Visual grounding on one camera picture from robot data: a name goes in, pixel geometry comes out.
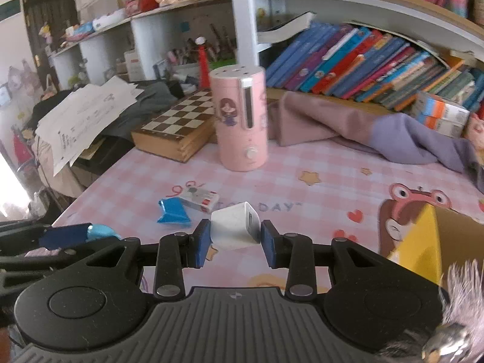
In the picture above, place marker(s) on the dark grey cloth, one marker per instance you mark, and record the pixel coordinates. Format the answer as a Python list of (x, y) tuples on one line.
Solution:
[(151, 100)]

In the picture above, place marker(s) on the small white red box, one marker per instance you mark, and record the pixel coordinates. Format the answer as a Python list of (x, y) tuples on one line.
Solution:
[(198, 198)]

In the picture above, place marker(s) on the orange and white carton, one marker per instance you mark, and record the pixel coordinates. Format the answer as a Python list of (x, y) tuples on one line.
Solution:
[(440, 107), (438, 126)]

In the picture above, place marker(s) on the open white book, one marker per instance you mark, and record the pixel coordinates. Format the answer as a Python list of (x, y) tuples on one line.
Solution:
[(283, 28)]

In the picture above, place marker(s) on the pink checked printed mat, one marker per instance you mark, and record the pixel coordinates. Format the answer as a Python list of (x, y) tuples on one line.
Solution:
[(321, 196)]

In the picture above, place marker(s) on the pink pig plush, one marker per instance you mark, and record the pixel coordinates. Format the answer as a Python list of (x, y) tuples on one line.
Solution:
[(475, 130)]

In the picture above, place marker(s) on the mauve and purple cloth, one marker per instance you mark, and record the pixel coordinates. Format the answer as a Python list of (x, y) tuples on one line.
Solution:
[(340, 124)]

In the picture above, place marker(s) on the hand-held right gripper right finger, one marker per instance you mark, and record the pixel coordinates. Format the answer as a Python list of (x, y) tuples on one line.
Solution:
[(269, 245)]

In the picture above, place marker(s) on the pink cartoon humidifier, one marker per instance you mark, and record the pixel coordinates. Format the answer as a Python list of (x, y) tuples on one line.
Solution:
[(240, 121)]

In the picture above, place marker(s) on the white shelf post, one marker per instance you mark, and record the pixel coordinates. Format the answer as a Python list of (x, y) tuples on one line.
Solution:
[(244, 19)]

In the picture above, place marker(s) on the row of colourful books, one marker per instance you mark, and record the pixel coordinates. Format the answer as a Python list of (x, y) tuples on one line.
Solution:
[(363, 68)]

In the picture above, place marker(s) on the wooden chess board box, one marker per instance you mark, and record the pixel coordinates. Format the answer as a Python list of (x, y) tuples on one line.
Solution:
[(174, 128)]

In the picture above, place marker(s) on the loose white paper sheets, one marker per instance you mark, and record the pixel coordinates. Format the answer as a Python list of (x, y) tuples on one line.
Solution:
[(87, 117)]

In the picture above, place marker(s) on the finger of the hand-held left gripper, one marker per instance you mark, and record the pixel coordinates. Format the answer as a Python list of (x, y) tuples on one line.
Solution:
[(75, 255), (64, 235)]

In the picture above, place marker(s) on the red pencil-shaped toy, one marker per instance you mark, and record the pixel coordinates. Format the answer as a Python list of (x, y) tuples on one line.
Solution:
[(203, 64)]

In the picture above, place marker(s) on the furry pompom charm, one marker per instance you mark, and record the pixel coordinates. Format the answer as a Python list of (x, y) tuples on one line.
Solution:
[(461, 302)]

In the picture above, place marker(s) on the blue foil packet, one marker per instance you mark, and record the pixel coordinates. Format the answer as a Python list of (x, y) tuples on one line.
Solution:
[(172, 211), (104, 231)]

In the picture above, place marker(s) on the dark panelled door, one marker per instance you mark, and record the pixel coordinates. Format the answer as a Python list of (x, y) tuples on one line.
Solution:
[(49, 22)]

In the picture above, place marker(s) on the yellow cardboard box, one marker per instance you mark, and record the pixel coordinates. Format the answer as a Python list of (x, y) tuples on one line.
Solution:
[(416, 245)]

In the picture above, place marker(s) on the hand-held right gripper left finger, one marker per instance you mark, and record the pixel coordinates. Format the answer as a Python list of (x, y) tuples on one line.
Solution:
[(200, 245)]

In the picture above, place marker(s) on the white charger cube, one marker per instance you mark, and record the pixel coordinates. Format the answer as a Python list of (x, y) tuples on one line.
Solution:
[(234, 227)]

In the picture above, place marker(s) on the pen holder with pens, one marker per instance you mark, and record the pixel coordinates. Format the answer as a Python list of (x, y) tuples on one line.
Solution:
[(185, 60)]

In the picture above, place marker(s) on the white box red label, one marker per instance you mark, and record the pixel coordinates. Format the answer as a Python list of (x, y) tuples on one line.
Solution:
[(132, 66)]

